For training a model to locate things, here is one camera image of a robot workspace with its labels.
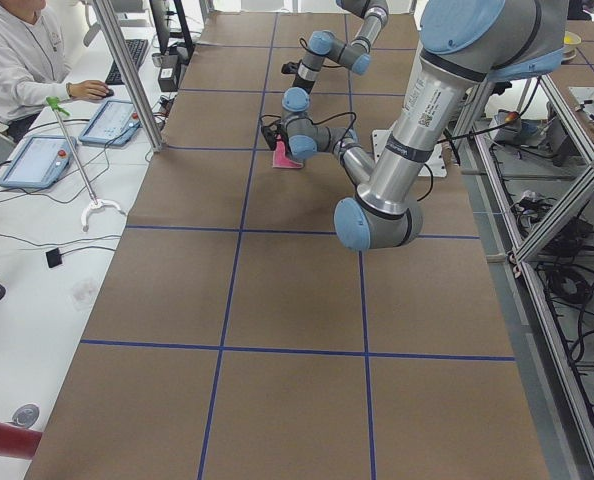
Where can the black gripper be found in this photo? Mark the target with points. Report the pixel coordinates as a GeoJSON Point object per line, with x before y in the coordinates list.
{"type": "Point", "coordinates": [292, 148]}

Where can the pink towel with grey edge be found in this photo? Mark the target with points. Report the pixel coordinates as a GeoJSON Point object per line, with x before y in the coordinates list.
{"type": "Point", "coordinates": [280, 160]}

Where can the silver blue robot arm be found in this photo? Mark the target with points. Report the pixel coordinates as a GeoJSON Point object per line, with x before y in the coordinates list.
{"type": "Point", "coordinates": [461, 44]}
{"type": "Point", "coordinates": [354, 56]}

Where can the black power adapter box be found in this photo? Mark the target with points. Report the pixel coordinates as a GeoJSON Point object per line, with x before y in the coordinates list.
{"type": "Point", "coordinates": [169, 73]}

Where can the far blue teach pendant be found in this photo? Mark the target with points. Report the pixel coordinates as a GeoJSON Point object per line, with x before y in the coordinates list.
{"type": "Point", "coordinates": [113, 125]}

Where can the blue teach pendant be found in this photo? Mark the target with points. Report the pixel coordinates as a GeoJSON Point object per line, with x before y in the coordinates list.
{"type": "Point", "coordinates": [38, 162]}
{"type": "Point", "coordinates": [113, 125]}

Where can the reacher grabber stick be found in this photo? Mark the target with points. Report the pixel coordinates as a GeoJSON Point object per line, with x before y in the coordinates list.
{"type": "Point", "coordinates": [96, 203]}

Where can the near blue teach pendant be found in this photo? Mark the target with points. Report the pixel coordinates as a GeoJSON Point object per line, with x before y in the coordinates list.
{"type": "Point", "coordinates": [38, 162]}

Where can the small black square device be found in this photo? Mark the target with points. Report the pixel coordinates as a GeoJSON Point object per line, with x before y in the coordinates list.
{"type": "Point", "coordinates": [53, 258]}

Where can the person in white hoodie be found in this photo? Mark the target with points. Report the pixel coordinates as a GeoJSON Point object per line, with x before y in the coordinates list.
{"type": "Point", "coordinates": [33, 64]}

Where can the red cylinder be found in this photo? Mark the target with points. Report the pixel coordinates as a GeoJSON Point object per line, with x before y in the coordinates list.
{"type": "Point", "coordinates": [17, 442]}

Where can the aluminium frame post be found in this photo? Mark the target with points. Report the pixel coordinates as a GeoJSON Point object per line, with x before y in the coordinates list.
{"type": "Point", "coordinates": [108, 22]}

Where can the aluminium side frame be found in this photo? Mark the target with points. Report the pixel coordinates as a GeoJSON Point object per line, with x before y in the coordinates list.
{"type": "Point", "coordinates": [530, 153]}

